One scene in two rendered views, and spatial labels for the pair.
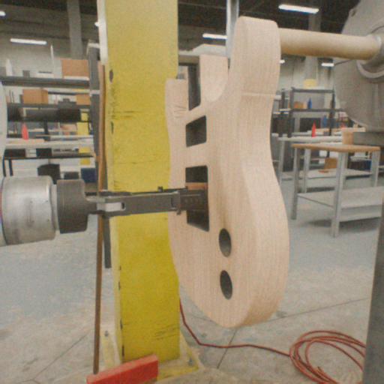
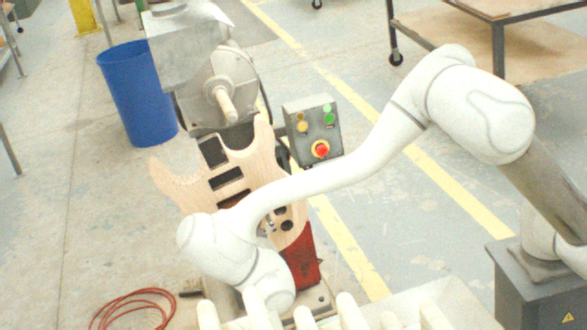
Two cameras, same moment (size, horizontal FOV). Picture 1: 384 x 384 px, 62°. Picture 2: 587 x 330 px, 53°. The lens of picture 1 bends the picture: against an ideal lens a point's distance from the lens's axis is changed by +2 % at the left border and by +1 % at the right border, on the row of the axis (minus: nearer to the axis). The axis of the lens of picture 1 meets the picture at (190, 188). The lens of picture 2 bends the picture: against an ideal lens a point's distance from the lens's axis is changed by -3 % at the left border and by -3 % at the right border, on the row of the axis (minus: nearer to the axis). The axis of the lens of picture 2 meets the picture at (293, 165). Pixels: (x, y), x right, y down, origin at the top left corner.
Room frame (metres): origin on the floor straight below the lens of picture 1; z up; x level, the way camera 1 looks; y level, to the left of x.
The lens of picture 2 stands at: (0.11, 1.32, 1.87)
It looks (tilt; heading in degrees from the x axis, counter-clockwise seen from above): 29 degrees down; 279
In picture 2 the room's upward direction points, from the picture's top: 12 degrees counter-clockwise
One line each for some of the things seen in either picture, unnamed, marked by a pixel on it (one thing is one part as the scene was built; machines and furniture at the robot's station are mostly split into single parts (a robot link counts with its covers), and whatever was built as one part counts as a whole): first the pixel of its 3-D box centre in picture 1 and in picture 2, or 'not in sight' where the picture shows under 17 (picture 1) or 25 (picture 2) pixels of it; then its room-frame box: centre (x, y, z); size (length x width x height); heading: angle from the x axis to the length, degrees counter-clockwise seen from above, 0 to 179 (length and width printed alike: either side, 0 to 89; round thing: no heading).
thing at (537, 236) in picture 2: not in sight; (552, 213); (-0.34, -0.05, 0.87); 0.18 x 0.16 x 0.22; 114
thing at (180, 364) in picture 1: (146, 346); not in sight; (1.44, 0.22, 0.02); 0.40 x 0.40 x 0.02; 20
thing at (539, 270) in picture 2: not in sight; (545, 247); (-0.33, -0.08, 0.73); 0.22 x 0.18 x 0.06; 102
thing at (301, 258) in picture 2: not in sight; (292, 234); (0.49, -0.61, 0.49); 0.25 x 0.12 x 0.37; 110
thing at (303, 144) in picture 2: not in sight; (301, 132); (0.36, -0.50, 0.99); 0.24 x 0.21 x 0.26; 110
